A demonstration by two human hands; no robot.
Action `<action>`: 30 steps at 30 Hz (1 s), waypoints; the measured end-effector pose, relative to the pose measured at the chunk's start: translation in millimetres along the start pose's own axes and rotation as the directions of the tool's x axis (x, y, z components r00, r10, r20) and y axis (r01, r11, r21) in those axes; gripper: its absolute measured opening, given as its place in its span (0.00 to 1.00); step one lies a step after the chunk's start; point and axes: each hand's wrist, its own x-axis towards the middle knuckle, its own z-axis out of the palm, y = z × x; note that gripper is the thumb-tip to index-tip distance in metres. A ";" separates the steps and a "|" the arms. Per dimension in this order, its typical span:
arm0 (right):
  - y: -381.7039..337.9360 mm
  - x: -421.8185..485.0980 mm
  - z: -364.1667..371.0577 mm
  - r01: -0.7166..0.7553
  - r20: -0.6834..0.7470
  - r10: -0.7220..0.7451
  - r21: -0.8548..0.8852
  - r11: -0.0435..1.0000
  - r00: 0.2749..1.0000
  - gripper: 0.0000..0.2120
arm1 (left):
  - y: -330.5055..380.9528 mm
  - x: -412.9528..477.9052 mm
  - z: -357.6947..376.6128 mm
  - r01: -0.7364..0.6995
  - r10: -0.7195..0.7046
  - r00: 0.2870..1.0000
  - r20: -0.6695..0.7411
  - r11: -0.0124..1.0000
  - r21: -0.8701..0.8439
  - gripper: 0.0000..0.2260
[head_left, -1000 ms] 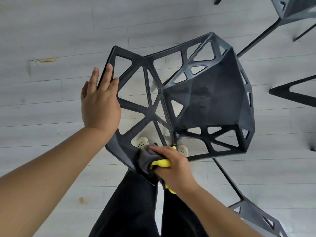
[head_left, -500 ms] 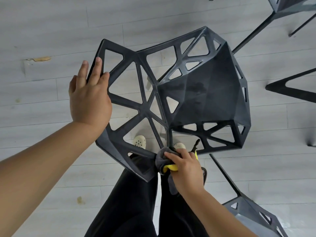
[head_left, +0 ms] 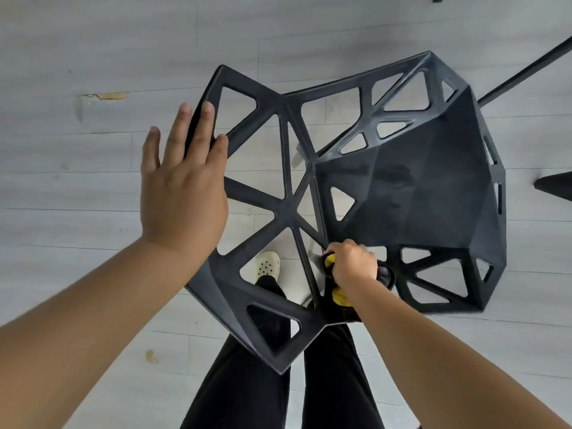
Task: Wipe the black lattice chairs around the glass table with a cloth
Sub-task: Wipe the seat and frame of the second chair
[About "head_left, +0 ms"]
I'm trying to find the person's right hand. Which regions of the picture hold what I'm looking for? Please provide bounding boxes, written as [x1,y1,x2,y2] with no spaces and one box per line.
[328,239,380,294]

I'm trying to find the person's left hand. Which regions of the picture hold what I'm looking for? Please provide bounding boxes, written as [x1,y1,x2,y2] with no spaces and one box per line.
[140,101,229,260]

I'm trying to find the yellow and black hand tool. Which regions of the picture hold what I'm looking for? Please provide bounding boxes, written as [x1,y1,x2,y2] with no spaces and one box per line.
[323,251,397,324]

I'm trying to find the black geometric plastic chair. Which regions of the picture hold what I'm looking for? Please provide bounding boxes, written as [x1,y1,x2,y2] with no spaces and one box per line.
[184,51,508,376]

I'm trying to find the person's left forearm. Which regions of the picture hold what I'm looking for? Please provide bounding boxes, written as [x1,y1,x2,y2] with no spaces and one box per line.
[0,238,211,429]

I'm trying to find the person's right forearm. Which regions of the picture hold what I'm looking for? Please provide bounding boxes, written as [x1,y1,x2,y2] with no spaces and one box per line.
[346,276,572,429]

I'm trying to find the white perforated clog shoe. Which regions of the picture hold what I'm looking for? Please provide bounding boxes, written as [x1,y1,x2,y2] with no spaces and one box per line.
[256,251,281,285]

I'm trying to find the black trousers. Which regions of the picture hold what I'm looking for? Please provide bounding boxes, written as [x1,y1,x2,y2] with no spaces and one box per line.
[180,274,386,429]

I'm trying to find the black furniture foot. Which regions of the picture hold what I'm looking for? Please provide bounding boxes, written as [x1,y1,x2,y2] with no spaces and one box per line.
[534,171,572,202]

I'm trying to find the black metal table leg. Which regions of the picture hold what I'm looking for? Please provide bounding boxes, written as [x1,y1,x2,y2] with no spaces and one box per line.
[477,37,572,108]

